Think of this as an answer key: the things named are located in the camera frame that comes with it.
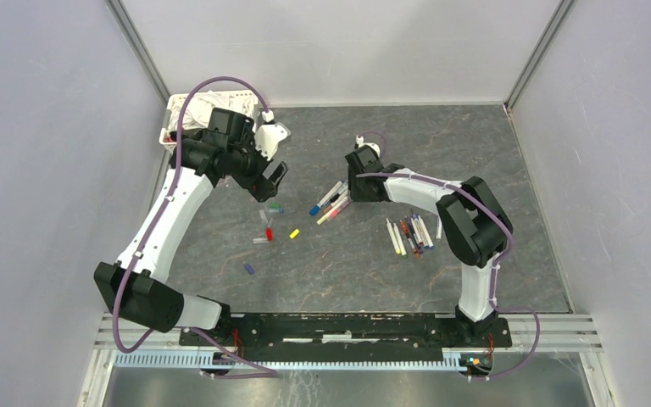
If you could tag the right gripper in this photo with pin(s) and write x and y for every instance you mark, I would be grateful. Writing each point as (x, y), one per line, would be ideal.
(356, 195)

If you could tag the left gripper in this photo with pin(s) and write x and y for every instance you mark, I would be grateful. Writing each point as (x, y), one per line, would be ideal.
(261, 187)

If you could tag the blue capped white marker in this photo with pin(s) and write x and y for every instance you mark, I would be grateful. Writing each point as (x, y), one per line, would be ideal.
(322, 202)

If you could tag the yellow capped white marker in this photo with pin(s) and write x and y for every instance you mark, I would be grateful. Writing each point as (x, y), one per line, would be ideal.
(403, 249)

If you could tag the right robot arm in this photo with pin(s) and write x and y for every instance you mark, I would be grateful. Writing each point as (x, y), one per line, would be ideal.
(477, 230)

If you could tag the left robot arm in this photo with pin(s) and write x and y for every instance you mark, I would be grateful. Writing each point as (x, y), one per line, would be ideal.
(135, 287)

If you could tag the red clear pen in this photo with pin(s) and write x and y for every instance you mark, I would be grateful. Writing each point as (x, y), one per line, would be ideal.
(410, 238)

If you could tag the white cloth in basket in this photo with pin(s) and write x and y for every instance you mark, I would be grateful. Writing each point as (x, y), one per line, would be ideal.
(202, 109)

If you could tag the white plastic basket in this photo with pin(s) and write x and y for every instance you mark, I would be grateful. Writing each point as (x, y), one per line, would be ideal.
(213, 107)

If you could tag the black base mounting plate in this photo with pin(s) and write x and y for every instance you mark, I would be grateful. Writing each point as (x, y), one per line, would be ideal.
(356, 337)

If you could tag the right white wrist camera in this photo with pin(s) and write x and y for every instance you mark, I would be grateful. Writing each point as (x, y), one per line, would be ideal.
(377, 148)

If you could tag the aluminium frame rail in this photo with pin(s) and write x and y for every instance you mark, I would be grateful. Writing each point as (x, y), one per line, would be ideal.
(138, 47)

